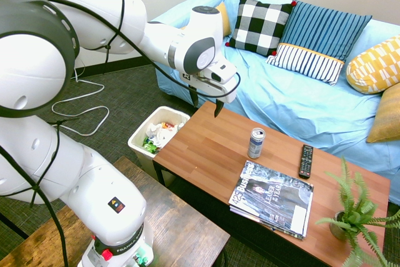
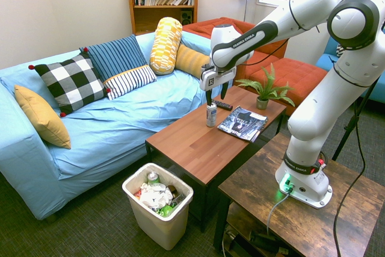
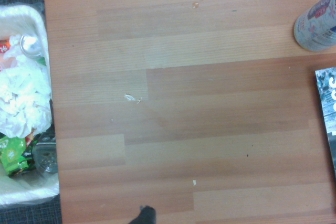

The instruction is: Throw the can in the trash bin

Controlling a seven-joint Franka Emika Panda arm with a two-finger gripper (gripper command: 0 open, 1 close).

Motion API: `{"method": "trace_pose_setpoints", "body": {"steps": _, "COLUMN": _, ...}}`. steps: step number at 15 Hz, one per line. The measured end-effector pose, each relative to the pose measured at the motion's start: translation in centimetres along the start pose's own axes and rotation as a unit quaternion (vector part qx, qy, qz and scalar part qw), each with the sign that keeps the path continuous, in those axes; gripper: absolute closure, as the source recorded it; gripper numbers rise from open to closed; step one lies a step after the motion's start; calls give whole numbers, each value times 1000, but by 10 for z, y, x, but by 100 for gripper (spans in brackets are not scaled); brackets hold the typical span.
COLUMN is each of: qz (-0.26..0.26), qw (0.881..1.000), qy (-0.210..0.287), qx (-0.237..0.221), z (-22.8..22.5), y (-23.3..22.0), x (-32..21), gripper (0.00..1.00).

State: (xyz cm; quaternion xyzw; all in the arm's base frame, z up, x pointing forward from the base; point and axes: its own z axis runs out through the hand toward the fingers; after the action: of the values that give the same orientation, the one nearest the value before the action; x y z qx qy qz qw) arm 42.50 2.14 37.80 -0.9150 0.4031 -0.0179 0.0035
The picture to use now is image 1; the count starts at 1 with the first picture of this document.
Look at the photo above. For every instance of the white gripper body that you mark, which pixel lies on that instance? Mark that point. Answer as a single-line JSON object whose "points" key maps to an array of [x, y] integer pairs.
{"points": [[218, 92]]}

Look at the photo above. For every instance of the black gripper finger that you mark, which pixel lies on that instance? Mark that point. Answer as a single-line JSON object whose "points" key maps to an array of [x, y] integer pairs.
{"points": [[218, 109], [194, 97]]}

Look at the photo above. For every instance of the silver blue drink can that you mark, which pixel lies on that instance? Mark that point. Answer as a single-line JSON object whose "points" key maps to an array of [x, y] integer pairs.
{"points": [[255, 145]]}

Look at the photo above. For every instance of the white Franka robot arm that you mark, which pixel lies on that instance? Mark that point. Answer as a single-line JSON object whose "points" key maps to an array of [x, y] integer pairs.
{"points": [[93, 192]]}

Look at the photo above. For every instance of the orange red wrapper trash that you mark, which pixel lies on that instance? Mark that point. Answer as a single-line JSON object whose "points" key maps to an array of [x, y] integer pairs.
{"points": [[167, 125]]}

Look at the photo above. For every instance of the green wrapper trash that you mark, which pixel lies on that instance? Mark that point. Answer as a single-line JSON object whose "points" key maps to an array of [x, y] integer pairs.
{"points": [[151, 146]]}

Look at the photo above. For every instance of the white plastic trash bin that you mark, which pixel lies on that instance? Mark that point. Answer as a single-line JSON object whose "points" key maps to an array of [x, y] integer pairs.
{"points": [[144, 162]]}

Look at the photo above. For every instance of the reddish wood coffee table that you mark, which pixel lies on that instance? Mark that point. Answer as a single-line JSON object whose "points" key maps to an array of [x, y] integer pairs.
{"points": [[212, 154]]}

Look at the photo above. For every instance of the crumpled white paper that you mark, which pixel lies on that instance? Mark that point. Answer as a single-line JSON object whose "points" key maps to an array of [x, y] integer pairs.
{"points": [[159, 134]]}

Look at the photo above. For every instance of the light blue sofa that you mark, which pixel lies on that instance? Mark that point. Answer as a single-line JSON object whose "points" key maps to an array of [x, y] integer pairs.
{"points": [[281, 98]]}

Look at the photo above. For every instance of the mustard yellow pillow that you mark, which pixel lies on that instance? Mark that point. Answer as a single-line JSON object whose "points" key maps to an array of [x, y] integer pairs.
{"points": [[225, 18], [387, 113]]}

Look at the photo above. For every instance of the black white checkered pillow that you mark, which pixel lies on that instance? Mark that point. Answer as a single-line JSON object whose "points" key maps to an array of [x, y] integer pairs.
{"points": [[259, 26]]}

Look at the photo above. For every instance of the business magazine with dark cover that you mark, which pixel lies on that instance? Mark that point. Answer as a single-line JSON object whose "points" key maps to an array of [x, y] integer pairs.
{"points": [[272, 195]]}

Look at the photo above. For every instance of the black TV remote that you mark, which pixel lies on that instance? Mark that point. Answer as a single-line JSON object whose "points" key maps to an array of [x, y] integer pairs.
{"points": [[305, 162]]}

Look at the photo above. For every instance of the magazine under the stack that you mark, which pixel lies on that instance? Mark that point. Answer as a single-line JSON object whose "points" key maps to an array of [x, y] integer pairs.
{"points": [[250, 214]]}

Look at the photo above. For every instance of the rustic dark wood table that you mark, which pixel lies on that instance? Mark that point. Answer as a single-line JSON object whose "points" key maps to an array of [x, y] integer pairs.
{"points": [[175, 217]]}

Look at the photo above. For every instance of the blue striped pillow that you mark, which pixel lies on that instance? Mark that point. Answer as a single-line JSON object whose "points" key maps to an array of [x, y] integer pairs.
{"points": [[322, 29]]}

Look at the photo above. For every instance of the yellow white patterned bolster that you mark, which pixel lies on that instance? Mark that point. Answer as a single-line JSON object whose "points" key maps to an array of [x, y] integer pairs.
{"points": [[375, 67]]}

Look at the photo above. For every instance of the potted green fern plant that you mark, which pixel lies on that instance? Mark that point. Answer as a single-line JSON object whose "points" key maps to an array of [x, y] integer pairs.
{"points": [[354, 214]]}

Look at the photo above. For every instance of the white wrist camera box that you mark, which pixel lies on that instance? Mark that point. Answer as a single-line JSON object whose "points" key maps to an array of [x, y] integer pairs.
{"points": [[223, 71]]}

